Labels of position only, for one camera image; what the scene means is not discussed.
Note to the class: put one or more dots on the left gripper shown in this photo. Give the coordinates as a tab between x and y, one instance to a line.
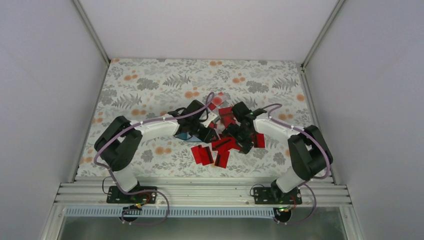
208	134

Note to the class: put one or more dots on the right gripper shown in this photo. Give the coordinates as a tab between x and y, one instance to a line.
246	146

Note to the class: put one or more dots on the teal leather card holder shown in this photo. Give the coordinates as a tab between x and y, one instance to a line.
187	137

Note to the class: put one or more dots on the red card with stripe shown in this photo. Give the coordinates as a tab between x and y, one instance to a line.
225	144

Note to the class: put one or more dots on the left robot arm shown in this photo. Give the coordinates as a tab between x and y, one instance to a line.
116	147

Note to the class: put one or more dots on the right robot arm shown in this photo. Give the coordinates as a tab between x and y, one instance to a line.
309	152

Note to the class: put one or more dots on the red card right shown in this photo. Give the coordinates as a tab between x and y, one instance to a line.
259	140

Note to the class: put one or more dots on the red card top pile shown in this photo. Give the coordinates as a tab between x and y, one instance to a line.
226	112

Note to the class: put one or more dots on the red card front middle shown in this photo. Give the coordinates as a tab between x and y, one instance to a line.
222	158

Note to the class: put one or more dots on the white card top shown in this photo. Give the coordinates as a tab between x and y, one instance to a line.
219	99

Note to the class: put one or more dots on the red card front left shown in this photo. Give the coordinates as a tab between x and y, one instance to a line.
202	155

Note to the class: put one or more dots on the floral table mat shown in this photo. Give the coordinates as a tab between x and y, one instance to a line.
142	89

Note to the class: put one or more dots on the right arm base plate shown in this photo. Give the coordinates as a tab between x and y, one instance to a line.
273	196

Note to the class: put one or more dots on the perforated cable tray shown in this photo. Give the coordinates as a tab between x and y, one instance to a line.
172	212

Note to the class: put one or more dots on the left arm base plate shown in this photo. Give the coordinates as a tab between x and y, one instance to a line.
115	196

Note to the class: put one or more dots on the aluminium rail frame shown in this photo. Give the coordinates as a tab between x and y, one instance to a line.
202	191

